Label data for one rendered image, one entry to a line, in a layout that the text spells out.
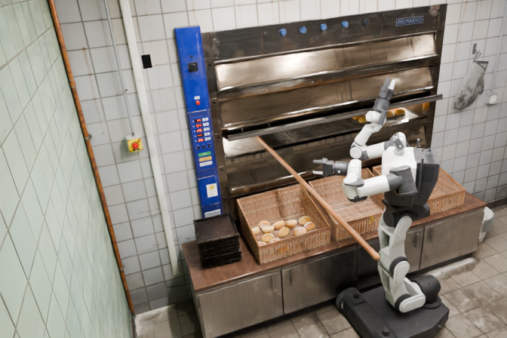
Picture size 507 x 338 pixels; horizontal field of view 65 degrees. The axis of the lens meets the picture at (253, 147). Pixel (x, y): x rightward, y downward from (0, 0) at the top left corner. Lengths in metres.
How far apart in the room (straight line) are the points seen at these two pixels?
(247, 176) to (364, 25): 1.41
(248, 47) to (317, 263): 1.60
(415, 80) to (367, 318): 1.87
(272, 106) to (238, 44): 0.52
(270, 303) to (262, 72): 1.65
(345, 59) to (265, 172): 1.03
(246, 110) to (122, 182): 0.99
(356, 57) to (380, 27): 0.28
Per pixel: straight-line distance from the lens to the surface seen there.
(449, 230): 3.65
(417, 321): 3.20
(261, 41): 2.82
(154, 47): 2.65
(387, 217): 2.66
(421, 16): 3.46
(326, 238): 3.01
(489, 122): 4.29
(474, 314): 3.61
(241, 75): 2.79
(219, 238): 2.77
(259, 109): 2.90
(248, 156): 3.00
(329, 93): 3.11
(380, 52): 3.28
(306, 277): 3.07
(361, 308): 3.17
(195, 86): 2.70
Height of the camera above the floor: 2.45
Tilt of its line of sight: 24 degrees down
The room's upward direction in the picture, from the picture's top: 5 degrees counter-clockwise
